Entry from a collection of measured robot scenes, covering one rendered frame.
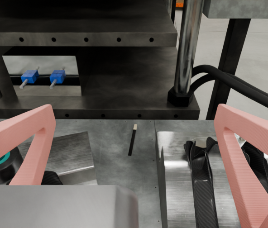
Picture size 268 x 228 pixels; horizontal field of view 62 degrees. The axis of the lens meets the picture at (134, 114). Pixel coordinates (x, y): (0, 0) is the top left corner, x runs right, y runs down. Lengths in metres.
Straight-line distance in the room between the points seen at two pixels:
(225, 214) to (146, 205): 0.18
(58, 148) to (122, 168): 0.18
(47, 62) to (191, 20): 0.53
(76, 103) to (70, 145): 0.39
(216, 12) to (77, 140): 0.65
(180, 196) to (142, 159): 0.23
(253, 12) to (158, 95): 0.45
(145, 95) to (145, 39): 0.23
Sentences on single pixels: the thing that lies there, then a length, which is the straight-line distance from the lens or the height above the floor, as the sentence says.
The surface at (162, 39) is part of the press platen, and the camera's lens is 0.84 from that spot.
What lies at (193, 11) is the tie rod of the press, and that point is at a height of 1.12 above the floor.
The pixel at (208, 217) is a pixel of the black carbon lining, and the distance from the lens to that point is 0.46.
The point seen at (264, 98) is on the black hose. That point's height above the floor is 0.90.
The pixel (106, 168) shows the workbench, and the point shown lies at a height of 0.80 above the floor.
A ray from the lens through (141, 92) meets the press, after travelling 0.95.
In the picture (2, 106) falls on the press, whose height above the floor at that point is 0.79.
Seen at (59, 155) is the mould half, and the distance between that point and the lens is 0.53.
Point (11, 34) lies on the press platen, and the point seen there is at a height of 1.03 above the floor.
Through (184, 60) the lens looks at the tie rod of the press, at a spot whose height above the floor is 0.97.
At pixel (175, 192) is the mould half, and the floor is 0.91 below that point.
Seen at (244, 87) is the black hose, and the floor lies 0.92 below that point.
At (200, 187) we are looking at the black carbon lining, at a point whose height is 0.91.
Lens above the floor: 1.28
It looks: 37 degrees down
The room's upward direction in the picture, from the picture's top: straight up
